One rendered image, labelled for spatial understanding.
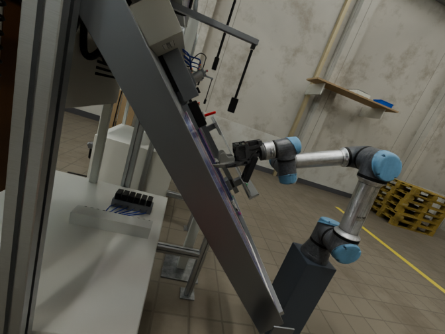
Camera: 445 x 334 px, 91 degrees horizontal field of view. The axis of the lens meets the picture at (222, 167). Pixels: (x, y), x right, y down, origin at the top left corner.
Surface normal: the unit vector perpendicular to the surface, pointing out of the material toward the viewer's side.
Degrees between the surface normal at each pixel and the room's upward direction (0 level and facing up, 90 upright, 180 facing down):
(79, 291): 0
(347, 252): 98
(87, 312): 0
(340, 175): 90
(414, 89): 90
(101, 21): 90
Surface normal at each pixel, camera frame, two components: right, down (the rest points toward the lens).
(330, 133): 0.12, 0.30
